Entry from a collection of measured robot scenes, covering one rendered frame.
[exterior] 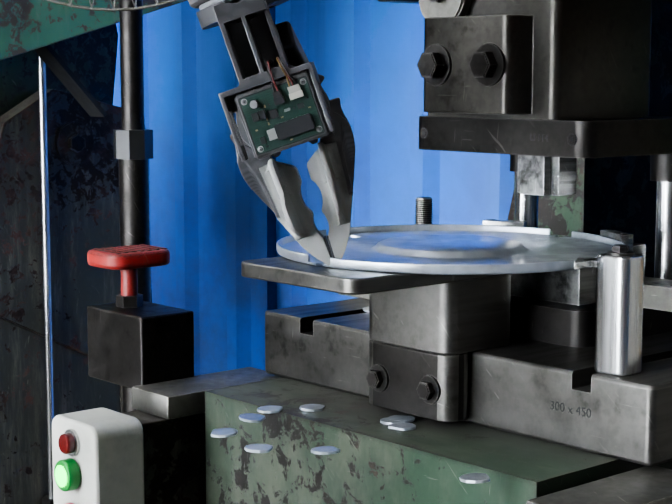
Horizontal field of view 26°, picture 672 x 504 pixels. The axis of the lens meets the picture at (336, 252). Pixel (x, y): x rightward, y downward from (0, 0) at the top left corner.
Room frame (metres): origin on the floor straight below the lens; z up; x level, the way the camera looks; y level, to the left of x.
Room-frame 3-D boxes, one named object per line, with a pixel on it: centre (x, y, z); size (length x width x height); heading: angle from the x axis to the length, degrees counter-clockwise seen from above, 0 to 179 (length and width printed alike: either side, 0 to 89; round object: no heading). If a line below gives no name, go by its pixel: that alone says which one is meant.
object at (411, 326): (1.18, -0.06, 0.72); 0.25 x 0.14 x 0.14; 131
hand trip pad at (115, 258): (1.39, 0.20, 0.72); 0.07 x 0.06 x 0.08; 131
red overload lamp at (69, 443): (1.24, 0.23, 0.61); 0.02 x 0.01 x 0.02; 41
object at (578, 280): (1.29, -0.19, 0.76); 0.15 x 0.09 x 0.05; 41
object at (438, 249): (1.21, -0.10, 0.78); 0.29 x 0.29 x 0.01
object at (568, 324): (1.30, -0.19, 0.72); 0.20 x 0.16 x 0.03; 41
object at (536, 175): (1.29, -0.18, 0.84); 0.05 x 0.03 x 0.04; 41
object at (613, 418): (1.29, -0.19, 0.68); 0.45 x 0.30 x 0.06; 41
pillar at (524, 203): (1.40, -0.18, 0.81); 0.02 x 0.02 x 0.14
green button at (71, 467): (1.24, 0.23, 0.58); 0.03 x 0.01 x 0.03; 41
